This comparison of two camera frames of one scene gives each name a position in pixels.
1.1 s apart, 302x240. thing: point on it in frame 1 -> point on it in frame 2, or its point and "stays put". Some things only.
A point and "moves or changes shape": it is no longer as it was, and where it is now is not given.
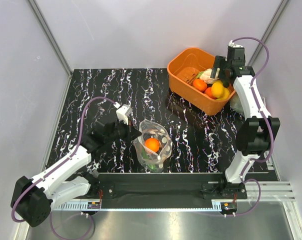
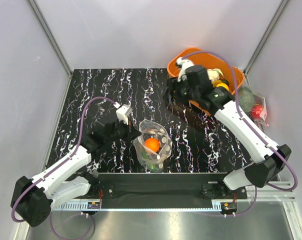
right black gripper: [220, 62] -> [173, 85]
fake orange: [152, 144] stays put
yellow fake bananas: [226, 94] moves or changes shape
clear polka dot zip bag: [152, 147] stays put
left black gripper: [135, 133] stays put
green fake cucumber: [152, 167] stays put
